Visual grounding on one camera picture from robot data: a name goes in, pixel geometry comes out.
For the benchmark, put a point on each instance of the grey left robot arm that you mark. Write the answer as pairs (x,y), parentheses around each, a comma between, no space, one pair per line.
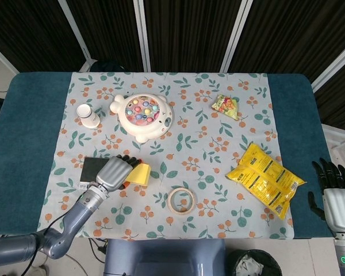
(74,218)

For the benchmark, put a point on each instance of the white metal rack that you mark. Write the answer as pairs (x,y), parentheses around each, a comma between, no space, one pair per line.
(340,141)

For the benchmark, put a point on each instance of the floral printed tablecloth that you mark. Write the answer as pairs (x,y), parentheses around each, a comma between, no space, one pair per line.
(189,138)

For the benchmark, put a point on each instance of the black trash bin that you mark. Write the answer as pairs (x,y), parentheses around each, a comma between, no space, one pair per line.
(253,264)

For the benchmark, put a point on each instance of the double-sided tape roll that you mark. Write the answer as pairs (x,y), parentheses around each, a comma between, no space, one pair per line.
(170,201)

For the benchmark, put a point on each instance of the white whale fishing toy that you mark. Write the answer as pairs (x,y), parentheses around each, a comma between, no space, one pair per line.
(149,132)

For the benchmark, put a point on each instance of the white paper cup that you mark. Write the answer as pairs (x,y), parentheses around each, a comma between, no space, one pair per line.
(89,118)

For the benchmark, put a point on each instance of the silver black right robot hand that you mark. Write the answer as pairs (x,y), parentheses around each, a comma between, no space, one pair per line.
(340,207)

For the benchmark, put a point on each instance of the yellow plastic bag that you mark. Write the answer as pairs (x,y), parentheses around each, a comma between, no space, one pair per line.
(264,178)

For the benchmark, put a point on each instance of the blue grey robot torso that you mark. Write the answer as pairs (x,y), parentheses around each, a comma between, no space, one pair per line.
(164,258)

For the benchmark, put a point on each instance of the dark partition panel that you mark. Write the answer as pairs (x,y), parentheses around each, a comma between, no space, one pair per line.
(106,28)
(187,31)
(339,100)
(293,31)
(26,28)

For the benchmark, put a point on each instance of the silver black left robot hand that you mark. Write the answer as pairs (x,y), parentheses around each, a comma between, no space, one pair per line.
(113,172)

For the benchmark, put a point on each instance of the yellow cube block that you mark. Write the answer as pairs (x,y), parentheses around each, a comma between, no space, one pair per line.
(141,174)

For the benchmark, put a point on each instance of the white partition post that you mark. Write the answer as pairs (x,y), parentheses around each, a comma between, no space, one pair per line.
(333,67)
(74,31)
(235,34)
(142,34)
(3,56)

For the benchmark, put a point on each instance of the green orange snack bag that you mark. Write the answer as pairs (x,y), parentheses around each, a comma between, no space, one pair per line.
(225,106)

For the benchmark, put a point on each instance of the black bag behind table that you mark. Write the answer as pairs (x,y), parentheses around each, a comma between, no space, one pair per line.
(107,66)

